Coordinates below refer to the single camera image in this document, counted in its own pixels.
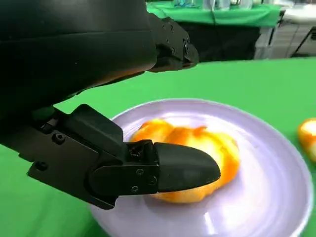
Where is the green covered background table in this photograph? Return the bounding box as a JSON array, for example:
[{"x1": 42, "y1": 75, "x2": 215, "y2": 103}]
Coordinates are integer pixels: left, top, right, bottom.
[{"x1": 146, "y1": 0, "x2": 284, "y2": 28}]

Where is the green table cloth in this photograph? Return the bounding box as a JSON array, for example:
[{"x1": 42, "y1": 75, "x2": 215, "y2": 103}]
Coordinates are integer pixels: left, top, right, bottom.
[{"x1": 0, "y1": 56, "x2": 316, "y2": 237}]

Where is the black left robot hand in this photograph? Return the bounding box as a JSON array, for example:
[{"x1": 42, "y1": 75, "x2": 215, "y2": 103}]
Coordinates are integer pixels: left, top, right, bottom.
[{"x1": 0, "y1": 0, "x2": 221, "y2": 210}]

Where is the orange white toy bread roll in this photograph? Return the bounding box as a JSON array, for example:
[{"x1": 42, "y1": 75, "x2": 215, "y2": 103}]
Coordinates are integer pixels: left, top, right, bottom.
[
  {"x1": 297, "y1": 118, "x2": 316, "y2": 161},
  {"x1": 129, "y1": 118, "x2": 241, "y2": 204}
]

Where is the black backdrop cloth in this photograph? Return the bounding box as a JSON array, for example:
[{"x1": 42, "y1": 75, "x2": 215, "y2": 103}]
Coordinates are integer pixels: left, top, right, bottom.
[{"x1": 172, "y1": 21, "x2": 262, "y2": 63}]

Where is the lilac plate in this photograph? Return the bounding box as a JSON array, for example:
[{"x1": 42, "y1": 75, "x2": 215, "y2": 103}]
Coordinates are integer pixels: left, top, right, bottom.
[{"x1": 89, "y1": 98, "x2": 314, "y2": 237}]

